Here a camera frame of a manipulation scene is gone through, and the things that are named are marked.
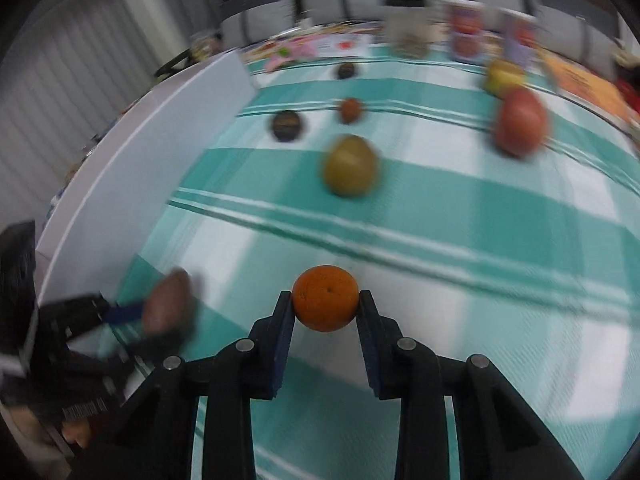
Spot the yellow-green round fruit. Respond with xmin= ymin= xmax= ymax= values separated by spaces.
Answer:
xmin=322 ymin=134 xmax=380 ymax=197

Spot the person's left hand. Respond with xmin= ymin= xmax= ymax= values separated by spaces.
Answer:
xmin=0 ymin=405 xmax=95 ymax=461

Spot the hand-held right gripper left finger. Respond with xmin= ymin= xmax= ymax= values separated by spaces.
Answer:
xmin=67 ymin=290 xmax=297 ymax=480

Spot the small red-brown fruit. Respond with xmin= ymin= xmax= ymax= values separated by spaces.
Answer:
xmin=339 ymin=98 xmax=364 ymax=124

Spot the red apple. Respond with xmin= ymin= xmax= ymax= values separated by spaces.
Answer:
xmin=493 ymin=87 xmax=549 ymax=157

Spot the brown oval fruit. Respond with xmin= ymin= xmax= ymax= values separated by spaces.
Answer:
xmin=142 ymin=267 xmax=197 ymax=336

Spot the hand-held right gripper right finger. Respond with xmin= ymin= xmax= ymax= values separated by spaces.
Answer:
xmin=354 ymin=290 xmax=586 ymax=480

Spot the white printed packet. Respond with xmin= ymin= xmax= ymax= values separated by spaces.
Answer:
xmin=312 ymin=34 xmax=374 ymax=59

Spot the red box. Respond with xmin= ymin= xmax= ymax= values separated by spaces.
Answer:
xmin=619 ymin=77 xmax=640 ymax=111

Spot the orange book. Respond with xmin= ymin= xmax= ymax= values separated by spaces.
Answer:
xmin=542 ymin=54 xmax=634 ymax=122

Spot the clear snack bag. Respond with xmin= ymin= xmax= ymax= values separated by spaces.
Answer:
xmin=189 ymin=34 xmax=224 ymax=62

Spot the orange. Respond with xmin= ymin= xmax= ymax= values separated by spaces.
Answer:
xmin=291 ymin=264 xmax=360 ymax=332

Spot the white foam board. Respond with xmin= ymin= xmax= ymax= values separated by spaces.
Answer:
xmin=34 ymin=50 xmax=258 ymax=307

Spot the dark purple passion fruit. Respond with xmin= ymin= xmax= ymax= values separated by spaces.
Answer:
xmin=271 ymin=111 xmax=303 ymax=142

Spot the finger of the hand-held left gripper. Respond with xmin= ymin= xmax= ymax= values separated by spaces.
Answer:
xmin=97 ymin=329 xmax=187 ymax=376
xmin=42 ymin=294 xmax=153 ymax=343

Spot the printed food can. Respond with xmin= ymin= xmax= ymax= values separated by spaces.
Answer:
xmin=449 ymin=2 xmax=487 ymax=64
xmin=501 ymin=10 xmax=539 ymax=69

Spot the yellow fruit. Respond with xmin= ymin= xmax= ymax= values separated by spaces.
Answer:
xmin=483 ymin=59 xmax=526 ymax=97

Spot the clear jar with black lid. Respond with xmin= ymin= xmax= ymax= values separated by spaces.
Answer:
xmin=384 ymin=0 xmax=434 ymax=59

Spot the green plaid blanket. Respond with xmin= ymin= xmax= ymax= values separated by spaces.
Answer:
xmin=97 ymin=42 xmax=640 ymax=480

